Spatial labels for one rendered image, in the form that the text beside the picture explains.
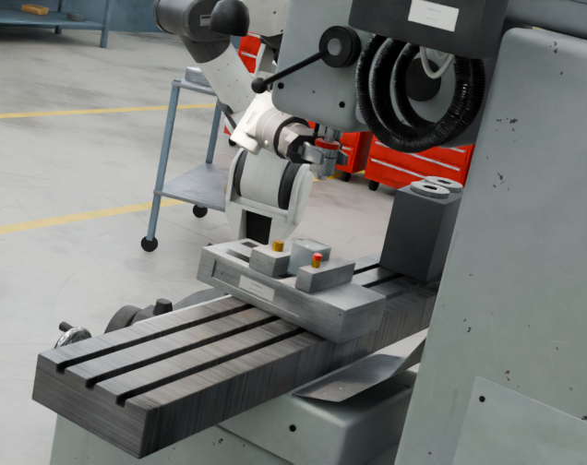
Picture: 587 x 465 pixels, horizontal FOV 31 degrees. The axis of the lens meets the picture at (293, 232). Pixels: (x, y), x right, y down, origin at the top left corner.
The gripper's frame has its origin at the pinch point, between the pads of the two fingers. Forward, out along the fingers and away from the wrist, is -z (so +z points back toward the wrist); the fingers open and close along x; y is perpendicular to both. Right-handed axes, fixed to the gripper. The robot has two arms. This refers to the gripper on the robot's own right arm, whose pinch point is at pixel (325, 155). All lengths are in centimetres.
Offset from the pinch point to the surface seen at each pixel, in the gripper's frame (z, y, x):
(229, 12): 14.1, -21.8, -17.3
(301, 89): -1.9, -12.2, -9.9
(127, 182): 384, 130, 168
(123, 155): 442, 131, 192
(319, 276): -6.8, 21.4, -0.4
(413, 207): 17.4, 16.1, 41.8
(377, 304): -11.9, 25.5, 10.7
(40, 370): -11, 34, -55
